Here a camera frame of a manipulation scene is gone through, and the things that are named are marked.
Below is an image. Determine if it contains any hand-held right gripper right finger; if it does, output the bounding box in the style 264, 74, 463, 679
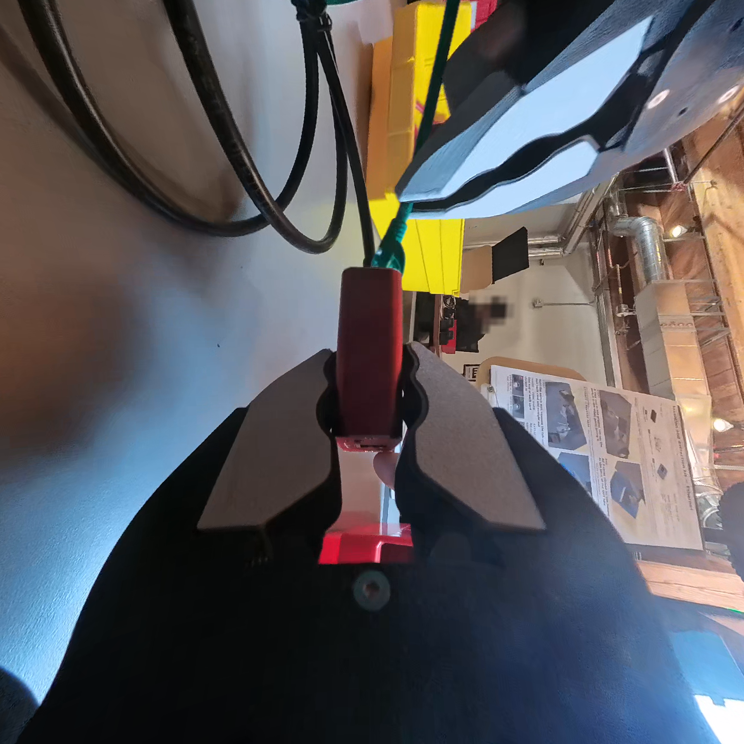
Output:
395, 342, 547, 532

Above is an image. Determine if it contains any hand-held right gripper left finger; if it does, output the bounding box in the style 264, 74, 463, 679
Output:
198, 349, 344, 532

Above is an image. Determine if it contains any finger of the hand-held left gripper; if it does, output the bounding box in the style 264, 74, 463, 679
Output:
395, 16, 656, 201
407, 138, 602, 220

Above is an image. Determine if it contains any red plastic bin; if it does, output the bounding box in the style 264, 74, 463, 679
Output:
319, 522, 415, 566

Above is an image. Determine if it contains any yellow plastic bin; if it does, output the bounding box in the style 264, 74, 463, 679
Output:
365, 0, 473, 298

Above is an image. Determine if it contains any red ethernet splitter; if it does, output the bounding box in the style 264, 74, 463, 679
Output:
334, 266, 406, 453

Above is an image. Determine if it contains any green ethernet cable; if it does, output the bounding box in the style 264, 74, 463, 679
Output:
370, 0, 463, 274

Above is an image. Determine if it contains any black ethernet cable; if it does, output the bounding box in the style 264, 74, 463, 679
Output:
17, 0, 379, 268

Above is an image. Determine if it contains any person's right hand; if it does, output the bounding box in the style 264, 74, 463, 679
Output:
372, 450, 403, 494

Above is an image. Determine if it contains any document stand with black sheet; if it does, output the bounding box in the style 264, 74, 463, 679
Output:
461, 226, 531, 296

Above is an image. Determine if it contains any printed instruction sheet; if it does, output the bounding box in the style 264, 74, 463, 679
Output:
490, 365, 705, 552

